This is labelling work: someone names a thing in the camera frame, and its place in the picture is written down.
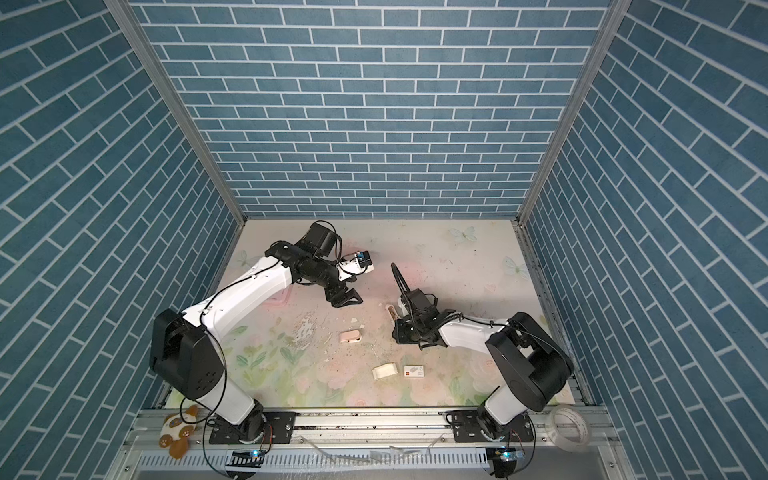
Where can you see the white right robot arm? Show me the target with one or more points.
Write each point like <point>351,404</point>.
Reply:
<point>534,368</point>

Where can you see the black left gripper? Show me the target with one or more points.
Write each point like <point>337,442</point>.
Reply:
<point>341,298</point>

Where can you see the clear tape roll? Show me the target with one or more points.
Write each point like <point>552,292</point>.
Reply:
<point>567,429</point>

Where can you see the brown white plush toy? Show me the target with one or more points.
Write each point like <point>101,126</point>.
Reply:
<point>176,431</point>

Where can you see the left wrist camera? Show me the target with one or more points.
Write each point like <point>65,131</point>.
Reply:
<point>354,264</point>

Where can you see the aluminium corner frame post right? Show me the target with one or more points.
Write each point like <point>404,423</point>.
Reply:
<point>605,35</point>

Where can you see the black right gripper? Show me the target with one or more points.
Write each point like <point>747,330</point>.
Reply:
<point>400,334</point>

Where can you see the aluminium corner frame post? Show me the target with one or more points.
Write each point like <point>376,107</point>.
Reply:
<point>605,35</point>
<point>128,23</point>

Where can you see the pink phone case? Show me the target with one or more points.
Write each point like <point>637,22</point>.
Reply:
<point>280,298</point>

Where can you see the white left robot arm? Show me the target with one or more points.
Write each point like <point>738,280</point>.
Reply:
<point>186,348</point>

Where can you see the white staple box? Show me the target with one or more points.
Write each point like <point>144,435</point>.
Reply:
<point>413,371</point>

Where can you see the staple box tray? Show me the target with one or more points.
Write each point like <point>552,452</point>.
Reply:
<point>385,371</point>

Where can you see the aluminium corner frame post left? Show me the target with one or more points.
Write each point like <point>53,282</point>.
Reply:
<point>128,23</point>

